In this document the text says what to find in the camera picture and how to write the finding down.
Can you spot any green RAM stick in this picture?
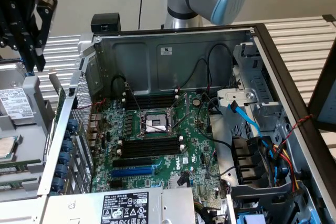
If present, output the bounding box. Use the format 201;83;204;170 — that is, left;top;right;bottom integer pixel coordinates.
0;159;43;173
0;178;39;191

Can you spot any dark leaning panel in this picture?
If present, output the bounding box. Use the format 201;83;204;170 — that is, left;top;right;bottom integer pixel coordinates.
307;42;336;133

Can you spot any CPU socket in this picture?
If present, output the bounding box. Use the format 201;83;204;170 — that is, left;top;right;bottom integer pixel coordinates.
138;109;180;138

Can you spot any black RAM slot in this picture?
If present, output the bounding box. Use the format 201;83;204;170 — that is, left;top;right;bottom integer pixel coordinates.
118;141;184;151
117;145;184;155
118;136;184;146
125;98;179;106
126;91;180;99
117;149;184;158
125;94;180;103

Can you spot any blue plastic drive bracket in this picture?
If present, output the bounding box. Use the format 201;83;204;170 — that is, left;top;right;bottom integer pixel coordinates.
237;207;324;224

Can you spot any CPU chip silver lid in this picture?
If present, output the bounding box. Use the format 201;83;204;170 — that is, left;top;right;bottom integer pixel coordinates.
0;135;23;161

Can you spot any thin red black wire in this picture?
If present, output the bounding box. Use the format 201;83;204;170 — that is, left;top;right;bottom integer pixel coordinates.
75;97;108;110

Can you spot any silver hard disk white label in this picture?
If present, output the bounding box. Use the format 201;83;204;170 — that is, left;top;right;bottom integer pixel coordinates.
0;62;36;125

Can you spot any green graphics card metal bracket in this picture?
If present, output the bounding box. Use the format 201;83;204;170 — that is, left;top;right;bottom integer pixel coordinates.
48;68;67;120

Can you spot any green Dell motherboard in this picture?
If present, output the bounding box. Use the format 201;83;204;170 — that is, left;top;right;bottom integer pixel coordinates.
91;90;229;205

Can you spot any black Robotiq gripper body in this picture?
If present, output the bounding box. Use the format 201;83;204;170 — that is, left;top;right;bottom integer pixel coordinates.
0;0;39;36

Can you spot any black box behind case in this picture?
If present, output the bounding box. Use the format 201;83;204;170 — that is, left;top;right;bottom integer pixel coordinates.
90;12;122;34

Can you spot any grey power supply with label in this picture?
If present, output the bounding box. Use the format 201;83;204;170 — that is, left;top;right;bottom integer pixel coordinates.
46;186;195;224

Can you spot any grey metal disk bay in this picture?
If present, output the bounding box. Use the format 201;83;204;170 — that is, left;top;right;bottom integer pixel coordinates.
217;42;286;121

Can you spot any metal socket cover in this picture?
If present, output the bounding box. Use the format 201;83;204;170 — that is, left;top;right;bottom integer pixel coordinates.
170;92;192;131

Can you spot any thin metal locking lever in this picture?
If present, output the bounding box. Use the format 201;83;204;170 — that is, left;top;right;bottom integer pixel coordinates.
125;81;169;133

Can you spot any blue SATA wire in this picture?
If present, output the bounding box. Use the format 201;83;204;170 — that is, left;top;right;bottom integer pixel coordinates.
227;100;275;185

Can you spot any small silver chipset heatsink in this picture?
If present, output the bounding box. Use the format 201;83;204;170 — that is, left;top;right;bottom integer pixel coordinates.
169;173;192;188

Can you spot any red black twisted wire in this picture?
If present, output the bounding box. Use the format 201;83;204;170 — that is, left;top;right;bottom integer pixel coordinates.
285;113;314;131

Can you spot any long black wire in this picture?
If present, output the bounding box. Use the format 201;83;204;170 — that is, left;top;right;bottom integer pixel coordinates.
189;42;235;94

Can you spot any long black expansion slot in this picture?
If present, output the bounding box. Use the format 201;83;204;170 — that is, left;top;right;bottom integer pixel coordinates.
112;156;153;169

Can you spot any grey computer part with label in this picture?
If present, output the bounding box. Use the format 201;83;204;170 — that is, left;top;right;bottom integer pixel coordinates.
0;60;57;201

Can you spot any open grey PC case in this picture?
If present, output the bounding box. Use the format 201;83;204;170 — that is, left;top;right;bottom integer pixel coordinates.
36;23;336;224

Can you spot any blue expansion slot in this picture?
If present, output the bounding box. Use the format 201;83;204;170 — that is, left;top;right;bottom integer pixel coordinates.
110;167;155;179

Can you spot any white sticker on case wall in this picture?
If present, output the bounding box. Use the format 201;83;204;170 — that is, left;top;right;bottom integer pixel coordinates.
158;45;174;57

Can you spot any yellow red black wire bundle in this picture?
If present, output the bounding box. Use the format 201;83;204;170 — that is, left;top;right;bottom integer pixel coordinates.
262;140;300;196

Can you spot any black looped wire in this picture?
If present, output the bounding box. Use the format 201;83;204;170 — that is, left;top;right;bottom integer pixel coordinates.
111;75;130;97

